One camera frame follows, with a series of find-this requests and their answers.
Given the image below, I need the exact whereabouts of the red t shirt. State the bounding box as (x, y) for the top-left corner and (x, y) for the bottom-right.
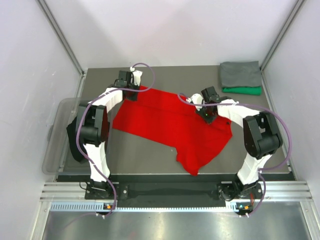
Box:
(112, 86), (233, 176)

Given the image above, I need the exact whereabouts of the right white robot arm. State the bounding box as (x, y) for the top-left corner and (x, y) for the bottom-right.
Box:
(187, 86), (283, 201)

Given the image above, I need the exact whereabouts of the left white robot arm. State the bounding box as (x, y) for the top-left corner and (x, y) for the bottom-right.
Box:
(75, 67), (143, 200)

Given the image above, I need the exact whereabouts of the folded grey t shirt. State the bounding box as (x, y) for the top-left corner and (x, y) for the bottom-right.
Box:
(219, 61), (262, 88)

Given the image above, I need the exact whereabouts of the folded green t shirt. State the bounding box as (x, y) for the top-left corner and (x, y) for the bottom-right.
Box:
(222, 86), (262, 96)

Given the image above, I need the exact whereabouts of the black t shirt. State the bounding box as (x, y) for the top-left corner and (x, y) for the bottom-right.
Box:
(66, 117), (87, 164)

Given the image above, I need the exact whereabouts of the clear plastic bin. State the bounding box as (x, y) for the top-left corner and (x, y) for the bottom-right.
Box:
(42, 97), (91, 175)

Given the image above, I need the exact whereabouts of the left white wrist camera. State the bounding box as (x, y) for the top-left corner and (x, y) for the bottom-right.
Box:
(130, 66), (143, 86)

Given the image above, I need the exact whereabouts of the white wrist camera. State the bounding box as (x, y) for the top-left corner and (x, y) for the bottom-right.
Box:
(130, 66), (143, 86)
(186, 93), (204, 111)

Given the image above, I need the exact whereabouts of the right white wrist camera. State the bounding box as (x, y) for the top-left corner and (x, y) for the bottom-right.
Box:
(186, 93), (204, 111)

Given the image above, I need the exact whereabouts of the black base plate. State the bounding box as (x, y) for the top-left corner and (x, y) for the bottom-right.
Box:
(84, 181), (266, 202)

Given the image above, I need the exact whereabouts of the grey slotted cable duct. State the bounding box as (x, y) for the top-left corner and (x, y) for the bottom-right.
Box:
(49, 201), (253, 213)

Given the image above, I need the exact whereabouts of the left aluminium frame post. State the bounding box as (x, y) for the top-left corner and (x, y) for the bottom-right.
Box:
(35, 0), (85, 76)

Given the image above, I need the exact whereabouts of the aluminium frame post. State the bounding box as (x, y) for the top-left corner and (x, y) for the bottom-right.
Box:
(35, 0), (85, 76)
(260, 0), (306, 72)

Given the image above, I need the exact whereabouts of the right aluminium frame post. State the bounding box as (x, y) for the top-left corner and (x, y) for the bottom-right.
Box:
(260, 0), (306, 72)

